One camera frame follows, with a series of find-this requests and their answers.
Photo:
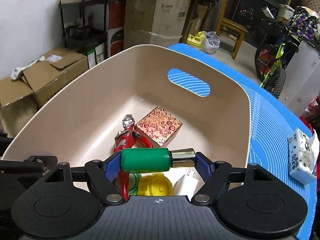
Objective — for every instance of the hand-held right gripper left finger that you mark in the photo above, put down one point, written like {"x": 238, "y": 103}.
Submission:
{"x": 113, "y": 167}

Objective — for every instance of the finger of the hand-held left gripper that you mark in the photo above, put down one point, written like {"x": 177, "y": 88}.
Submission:
{"x": 22, "y": 166}

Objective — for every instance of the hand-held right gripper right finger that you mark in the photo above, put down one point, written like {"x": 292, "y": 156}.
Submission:
{"x": 201, "y": 168}

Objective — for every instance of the white plastic tube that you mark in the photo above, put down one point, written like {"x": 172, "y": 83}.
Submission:
{"x": 186, "y": 186}

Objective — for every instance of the round green ointment tin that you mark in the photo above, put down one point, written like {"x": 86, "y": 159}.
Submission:
{"x": 133, "y": 183}

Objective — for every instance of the red and silver toy figure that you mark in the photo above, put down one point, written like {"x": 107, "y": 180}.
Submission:
{"x": 122, "y": 140}

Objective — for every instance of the green bottle with silver cap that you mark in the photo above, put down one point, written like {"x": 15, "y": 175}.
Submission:
{"x": 145, "y": 160}

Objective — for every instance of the yellow plastic toy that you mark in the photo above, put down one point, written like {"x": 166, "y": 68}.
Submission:
{"x": 155, "y": 183}

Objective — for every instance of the red gold floral box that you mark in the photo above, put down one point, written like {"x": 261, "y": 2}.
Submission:
{"x": 160, "y": 126}

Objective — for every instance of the beige plastic basin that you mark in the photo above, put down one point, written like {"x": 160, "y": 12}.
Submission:
{"x": 87, "y": 110}

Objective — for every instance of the blue silicone mat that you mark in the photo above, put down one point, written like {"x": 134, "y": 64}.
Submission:
{"x": 270, "y": 135}

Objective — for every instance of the open brown cardboard box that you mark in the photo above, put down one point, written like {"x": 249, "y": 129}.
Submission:
{"x": 57, "y": 77}

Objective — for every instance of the white sock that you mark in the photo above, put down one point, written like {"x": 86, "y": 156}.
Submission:
{"x": 23, "y": 70}

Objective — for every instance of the white tissue pack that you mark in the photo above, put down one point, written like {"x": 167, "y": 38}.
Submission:
{"x": 301, "y": 152}

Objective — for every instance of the translucent plastic bag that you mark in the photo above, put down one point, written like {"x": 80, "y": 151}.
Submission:
{"x": 212, "y": 42}

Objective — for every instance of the yellow plastic jug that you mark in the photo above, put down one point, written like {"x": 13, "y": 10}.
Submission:
{"x": 196, "y": 40}

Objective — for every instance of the yellow-green bicycle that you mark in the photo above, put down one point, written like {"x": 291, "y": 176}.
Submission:
{"x": 275, "y": 62}

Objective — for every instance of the red and white appliance box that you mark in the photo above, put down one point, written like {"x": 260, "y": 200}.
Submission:
{"x": 115, "y": 30}

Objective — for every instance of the white cabinet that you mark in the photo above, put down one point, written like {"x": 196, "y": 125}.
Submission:
{"x": 305, "y": 77}

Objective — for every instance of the black utility cart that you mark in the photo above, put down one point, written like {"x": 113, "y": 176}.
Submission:
{"x": 85, "y": 30}

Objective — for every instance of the wooden chair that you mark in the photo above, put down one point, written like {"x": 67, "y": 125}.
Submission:
{"x": 231, "y": 27}

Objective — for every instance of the large taped cardboard box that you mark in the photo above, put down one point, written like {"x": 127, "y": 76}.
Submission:
{"x": 157, "y": 17}

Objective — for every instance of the floral patterned bag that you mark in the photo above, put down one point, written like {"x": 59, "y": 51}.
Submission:
{"x": 303, "y": 22}

